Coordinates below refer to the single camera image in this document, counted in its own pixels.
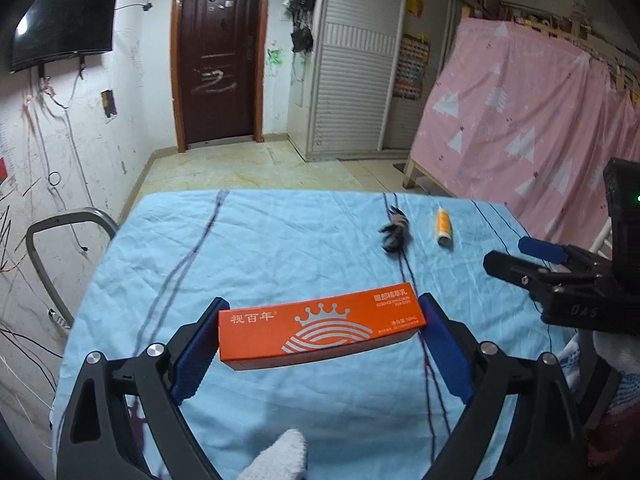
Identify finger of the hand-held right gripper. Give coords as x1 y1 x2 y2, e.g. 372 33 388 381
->
518 236 608 275
483 251 563 307

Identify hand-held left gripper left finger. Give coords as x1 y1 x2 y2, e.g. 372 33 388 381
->
55 296 231 480

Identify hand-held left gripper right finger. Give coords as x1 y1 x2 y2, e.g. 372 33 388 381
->
417 292 586 480

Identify orange cardboard box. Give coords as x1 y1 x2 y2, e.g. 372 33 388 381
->
218 282 427 372

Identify person's right forearm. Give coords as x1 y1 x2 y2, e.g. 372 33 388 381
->
602 372 640 461

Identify person's right hand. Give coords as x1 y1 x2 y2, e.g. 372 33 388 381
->
592 331 640 377

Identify person's left hand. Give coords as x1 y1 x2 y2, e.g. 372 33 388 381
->
235 427 308 480

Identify orange tube bottle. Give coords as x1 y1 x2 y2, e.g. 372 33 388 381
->
435 208 454 247

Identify pink printed curtain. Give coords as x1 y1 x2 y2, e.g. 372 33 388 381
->
409 17 640 261

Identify light blue blanket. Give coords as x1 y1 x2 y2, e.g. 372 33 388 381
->
51 189 581 480

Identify white slatted wardrobe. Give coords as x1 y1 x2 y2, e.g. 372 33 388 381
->
302 0 503 161

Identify dark brown door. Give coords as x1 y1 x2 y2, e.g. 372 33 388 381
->
171 0 266 153

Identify black hanging bags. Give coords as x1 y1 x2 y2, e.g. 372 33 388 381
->
290 0 317 53

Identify white metal rail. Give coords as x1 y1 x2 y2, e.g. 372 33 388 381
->
587 220 614 261

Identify black hair tie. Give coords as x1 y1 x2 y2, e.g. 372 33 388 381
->
378 206 412 254

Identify grey metal chair frame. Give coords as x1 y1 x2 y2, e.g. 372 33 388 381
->
26 207 119 328

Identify colourful wall poster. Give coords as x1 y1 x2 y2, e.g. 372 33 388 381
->
392 32 431 101

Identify grey wall cable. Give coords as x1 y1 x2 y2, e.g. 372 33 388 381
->
22 85 96 253

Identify black wall television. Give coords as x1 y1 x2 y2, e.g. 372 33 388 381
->
9 0 121 75

